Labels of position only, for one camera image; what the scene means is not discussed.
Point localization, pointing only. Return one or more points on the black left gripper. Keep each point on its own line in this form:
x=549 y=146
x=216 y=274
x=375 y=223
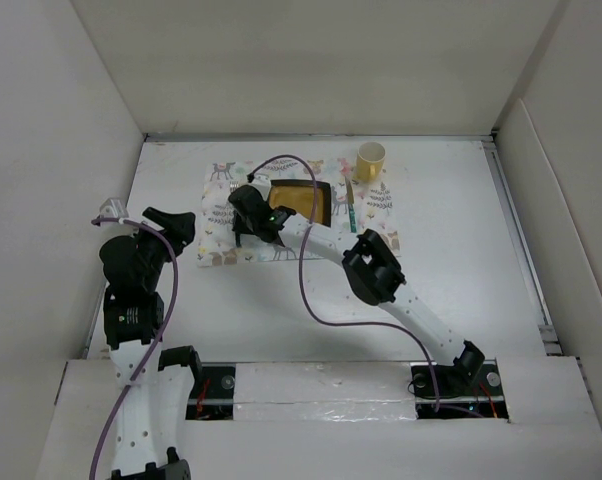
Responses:
x=177 y=226

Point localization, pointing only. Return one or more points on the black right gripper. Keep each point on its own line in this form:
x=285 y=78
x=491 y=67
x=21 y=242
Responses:
x=239 y=225

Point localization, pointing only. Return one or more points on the square black amber plate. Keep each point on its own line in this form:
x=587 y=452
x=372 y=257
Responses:
x=299 y=196

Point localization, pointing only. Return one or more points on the green-handled steel knife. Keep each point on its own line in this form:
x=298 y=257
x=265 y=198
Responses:
x=351 y=208

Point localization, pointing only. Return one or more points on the floral animal print napkin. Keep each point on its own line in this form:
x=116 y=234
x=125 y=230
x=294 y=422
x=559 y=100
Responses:
x=216 y=242

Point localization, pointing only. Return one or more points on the yellow ceramic mug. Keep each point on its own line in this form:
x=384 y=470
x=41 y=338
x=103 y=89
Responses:
x=370 y=161

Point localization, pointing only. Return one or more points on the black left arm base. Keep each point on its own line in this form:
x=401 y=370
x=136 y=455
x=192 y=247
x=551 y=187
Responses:
x=212 y=397

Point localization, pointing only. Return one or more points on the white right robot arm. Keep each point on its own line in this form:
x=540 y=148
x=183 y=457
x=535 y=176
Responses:
x=374 y=275

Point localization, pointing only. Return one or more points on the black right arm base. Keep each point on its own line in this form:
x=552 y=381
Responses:
x=483 y=397

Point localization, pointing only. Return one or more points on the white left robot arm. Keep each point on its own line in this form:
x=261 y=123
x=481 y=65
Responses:
x=154 y=383

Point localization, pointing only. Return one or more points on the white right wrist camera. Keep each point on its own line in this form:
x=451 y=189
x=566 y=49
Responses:
x=261 y=183

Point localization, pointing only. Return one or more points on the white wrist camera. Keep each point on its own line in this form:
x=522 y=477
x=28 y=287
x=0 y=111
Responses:
x=113 y=208
x=261 y=183

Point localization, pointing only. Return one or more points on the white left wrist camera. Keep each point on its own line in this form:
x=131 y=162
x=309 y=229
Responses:
x=113 y=208

